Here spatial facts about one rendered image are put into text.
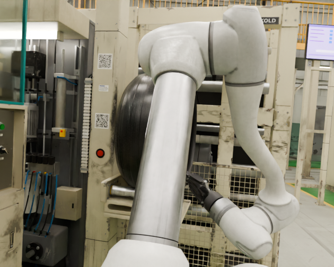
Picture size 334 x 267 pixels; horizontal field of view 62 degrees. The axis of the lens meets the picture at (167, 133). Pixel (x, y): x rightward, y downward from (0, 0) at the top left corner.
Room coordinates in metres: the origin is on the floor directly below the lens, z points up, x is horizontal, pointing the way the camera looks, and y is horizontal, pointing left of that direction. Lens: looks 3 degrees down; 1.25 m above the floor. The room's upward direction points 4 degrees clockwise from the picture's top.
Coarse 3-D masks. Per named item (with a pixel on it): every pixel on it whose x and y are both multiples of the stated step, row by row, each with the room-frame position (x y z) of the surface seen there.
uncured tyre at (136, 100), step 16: (144, 80) 1.25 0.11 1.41; (128, 96) 1.19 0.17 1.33; (144, 96) 1.17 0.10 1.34; (128, 112) 1.15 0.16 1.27; (144, 112) 1.13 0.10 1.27; (128, 128) 1.13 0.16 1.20; (144, 128) 1.12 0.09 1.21; (192, 128) 1.57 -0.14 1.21; (128, 144) 1.13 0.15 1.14; (192, 144) 1.56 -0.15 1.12; (128, 160) 1.15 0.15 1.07; (192, 160) 1.51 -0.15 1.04; (128, 176) 1.21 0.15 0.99
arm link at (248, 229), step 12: (228, 216) 0.87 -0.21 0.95; (240, 216) 0.86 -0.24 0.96; (252, 216) 0.86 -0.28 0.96; (264, 216) 0.87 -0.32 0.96; (228, 228) 0.85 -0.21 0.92; (240, 228) 0.83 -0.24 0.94; (252, 228) 0.82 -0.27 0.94; (264, 228) 0.83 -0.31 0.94; (240, 240) 0.82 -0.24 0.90; (252, 240) 0.80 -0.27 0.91; (264, 240) 0.79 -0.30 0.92; (252, 252) 0.79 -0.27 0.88; (264, 252) 0.80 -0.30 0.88
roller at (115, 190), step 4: (112, 188) 1.28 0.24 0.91; (116, 188) 1.28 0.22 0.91; (120, 188) 1.28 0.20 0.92; (124, 188) 1.28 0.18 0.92; (128, 188) 1.28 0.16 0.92; (132, 188) 1.27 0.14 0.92; (112, 192) 1.28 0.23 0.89; (116, 192) 1.27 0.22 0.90; (120, 192) 1.27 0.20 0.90; (124, 192) 1.27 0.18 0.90; (128, 192) 1.26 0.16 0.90; (132, 192) 1.26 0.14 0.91; (124, 196) 1.28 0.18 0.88; (128, 196) 1.27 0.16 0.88; (132, 196) 1.26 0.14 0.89
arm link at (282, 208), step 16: (240, 96) 0.71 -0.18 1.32; (256, 96) 0.71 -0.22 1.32; (240, 112) 0.73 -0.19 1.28; (256, 112) 0.73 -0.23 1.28; (240, 128) 0.75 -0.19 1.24; (256, 128) 0.76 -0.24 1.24; (240, 144) 0.79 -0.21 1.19; (256, 144) 0.77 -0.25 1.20; (256, 160) 0.81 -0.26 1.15; (272, 160) 0.83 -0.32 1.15; (272, 176) 0.86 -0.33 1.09; (272, 192) 0.89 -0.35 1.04; (272, 208) 0.88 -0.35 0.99; (288, 208) 0.89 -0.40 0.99; (272, 224) 0.87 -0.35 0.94; (288, 224) 0.91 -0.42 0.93
